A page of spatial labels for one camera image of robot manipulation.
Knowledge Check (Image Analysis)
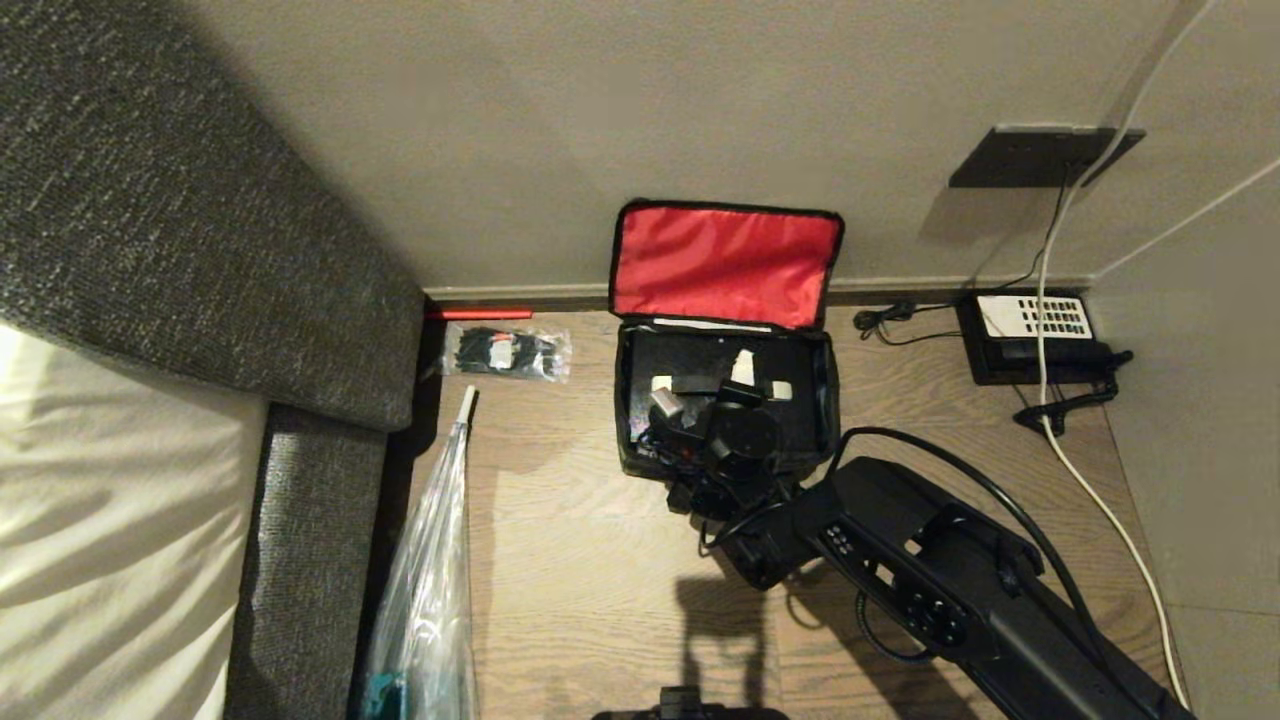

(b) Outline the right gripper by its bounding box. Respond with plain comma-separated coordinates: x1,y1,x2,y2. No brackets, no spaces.
650,349,794,411

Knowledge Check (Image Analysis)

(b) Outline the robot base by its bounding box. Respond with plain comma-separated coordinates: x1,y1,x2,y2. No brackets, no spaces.
591,686,791,720

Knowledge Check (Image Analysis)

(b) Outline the black case with red lid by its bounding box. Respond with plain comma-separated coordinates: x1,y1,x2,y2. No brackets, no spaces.
613,318,843,483

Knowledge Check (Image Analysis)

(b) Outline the red lined bag lid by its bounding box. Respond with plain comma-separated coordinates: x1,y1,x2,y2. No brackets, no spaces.
608,199,847,332

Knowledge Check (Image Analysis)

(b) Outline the white paper strip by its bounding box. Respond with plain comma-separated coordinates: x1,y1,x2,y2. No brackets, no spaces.
652,317,775,334

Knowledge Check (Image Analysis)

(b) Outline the black telephone with white keypad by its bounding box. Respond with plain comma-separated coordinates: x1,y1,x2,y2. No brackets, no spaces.
955,290,1135,387

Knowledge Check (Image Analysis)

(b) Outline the clear plastic umbrella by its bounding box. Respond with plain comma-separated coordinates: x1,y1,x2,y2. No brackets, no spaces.
358,385,481,720

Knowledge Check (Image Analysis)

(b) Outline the white bedding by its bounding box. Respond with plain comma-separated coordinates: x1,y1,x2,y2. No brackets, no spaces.
0,322,271,720

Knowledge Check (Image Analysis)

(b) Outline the bag of black cable ties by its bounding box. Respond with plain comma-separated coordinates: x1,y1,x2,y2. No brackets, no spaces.
441,324,573,385

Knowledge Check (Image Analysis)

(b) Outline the black cable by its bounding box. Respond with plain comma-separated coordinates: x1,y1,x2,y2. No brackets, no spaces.
826,427,1111,669

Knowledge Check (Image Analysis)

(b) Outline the thick white cable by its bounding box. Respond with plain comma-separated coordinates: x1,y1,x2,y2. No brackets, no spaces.
1034,0,1219,713

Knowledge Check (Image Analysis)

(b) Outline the thin black power cord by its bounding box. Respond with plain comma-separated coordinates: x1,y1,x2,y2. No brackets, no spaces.
853,165,1083,347

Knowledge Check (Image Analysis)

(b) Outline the black wall socket plate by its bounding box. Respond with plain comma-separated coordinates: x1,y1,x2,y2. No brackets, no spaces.
947,124,1147,190

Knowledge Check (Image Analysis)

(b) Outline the thin white cable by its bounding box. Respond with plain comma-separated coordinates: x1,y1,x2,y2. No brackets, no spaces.
1092,156,1280,283

